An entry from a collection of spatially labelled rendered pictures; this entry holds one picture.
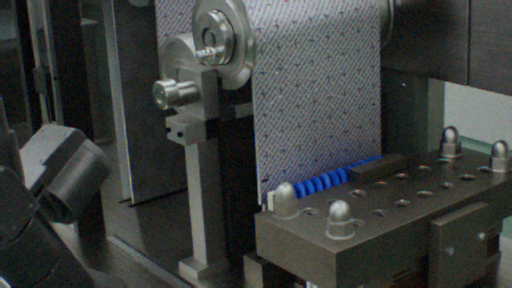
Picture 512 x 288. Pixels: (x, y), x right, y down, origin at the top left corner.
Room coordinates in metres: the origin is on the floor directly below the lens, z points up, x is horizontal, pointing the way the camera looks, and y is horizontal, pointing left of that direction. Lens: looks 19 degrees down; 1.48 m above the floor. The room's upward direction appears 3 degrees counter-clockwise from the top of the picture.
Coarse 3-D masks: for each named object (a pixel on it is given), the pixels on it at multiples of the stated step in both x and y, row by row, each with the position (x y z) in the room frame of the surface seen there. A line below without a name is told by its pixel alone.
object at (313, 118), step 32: (320, 64) 1.15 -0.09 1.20; (352, 64) 1.19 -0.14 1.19; (256, 96) 1.08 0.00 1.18; (288, 96) 1.12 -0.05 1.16; (320, 96) 1.15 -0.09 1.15; (352, 96) 1.19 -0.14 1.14; (256, 128) 1.08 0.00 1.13; (288, 128) 1.11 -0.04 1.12; (320, 128) 1.15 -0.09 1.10; (352, 128) 1.19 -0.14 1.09; (256, 160) 1.09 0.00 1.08; (288, 160) 1.11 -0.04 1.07; (320, 160) 1.15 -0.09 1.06; (352, 160) 1.19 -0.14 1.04
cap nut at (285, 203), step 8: (280, 184) 1.02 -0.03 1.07; (288, 184) 1.02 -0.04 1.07; (280, 192) 1.01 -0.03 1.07; (288, 192) 1.01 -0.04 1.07; (280, 200) 1.01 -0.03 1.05; (288, 200) 1.01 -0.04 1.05; (296, 200) 1.02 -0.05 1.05; (280, 208) 1.01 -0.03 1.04; (288, 208) 1.01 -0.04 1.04; (296, 208) 1.01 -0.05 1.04; (280, 216) 1.01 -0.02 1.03; (288, 216) 1.01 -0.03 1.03; (296, 216) 1.01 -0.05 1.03
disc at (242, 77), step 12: (240, 0) 1.09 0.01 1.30; (192, 12) 1.18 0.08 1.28; (240, 12) 1.09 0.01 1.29; (192, 24) 1.19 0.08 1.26; (252, 24) 1.07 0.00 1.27; (192, 36) 1.19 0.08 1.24; (252, 36) 1.07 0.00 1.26; (252, 48) 1.07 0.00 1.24; (252, 60) 1.07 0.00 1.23; (240, 72) 1.10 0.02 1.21; (228, 84) 1.12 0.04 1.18; (240, 84) 1.10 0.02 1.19
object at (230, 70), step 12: (204, 0) 1.15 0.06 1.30; (216, 0) 1.13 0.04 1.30; (228, 0) 1.11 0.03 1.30; (228, 12) 1.11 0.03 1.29; (240, 24) 1.09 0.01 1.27; (240, 36) 1.09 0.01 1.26; (240, 48) 1.09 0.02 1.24; (240, 60) 1.09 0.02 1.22; (216, 72) 1.14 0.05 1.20; (228, 72) 1.11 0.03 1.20
